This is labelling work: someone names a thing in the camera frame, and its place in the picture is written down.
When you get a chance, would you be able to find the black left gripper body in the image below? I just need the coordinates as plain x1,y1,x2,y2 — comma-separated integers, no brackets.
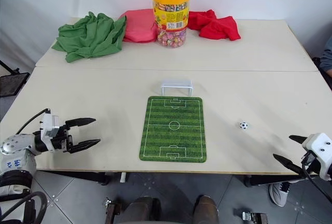
51,121,74,154

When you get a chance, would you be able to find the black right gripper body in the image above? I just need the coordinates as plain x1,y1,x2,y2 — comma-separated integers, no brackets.
300,150,325,176

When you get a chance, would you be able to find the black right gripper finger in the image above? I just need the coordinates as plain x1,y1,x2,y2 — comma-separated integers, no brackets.
288,134,309,147
272,153,305,177

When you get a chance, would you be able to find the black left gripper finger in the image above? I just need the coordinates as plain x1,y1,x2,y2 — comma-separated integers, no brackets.
70,138,102,155
65,117,97,130

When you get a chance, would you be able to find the green soccer field mat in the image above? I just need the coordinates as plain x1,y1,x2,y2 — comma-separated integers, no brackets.
139,95,209,163

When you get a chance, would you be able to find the white sneaker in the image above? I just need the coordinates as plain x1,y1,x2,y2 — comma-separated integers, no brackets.
269,181,292,207

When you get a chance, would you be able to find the black metal stand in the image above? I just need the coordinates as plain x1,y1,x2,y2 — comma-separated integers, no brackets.
0,60,31,98

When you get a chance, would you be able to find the green crumpled cloth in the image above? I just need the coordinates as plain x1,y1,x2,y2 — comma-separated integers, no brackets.
51,11,128,64

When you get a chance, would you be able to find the seated bystander in blue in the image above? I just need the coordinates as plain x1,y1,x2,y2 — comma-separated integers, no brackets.
319,36,332,78

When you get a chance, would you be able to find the dark rounded shape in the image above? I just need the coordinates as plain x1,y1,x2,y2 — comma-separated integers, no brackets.
193,194,219,224
123,195,162,224

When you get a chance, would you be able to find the small white toy goal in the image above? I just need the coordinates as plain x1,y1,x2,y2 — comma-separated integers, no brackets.
160,79,195,97

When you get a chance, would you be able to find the pink cloth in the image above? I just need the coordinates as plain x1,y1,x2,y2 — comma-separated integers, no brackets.
118,8,160,44

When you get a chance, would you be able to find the red crumpled cloth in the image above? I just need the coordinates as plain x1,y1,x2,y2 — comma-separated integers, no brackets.
187,9,242,41

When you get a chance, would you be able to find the candy jar with yellow lid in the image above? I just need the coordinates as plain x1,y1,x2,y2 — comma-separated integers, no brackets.
151,0,190,49

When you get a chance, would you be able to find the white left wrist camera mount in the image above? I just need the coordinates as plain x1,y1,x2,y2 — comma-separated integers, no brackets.
39,111,60,145

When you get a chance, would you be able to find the black table frame bar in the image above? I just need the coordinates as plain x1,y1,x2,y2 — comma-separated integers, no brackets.
36,170,110,186
244,174,320,189

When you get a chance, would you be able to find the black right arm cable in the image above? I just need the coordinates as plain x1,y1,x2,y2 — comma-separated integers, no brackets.
302,165,332,209

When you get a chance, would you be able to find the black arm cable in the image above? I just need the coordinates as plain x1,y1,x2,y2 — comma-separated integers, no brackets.
302,165,332,209
15,108,51,134

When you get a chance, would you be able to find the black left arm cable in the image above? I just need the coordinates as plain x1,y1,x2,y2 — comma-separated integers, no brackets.
15,108,51,134

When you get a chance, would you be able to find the metal clamp bracket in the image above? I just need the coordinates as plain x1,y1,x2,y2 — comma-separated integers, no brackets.
241,211,269,224
104,197,121,224

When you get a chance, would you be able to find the thick black hose loop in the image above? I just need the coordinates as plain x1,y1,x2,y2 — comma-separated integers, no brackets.
0,191,48,224

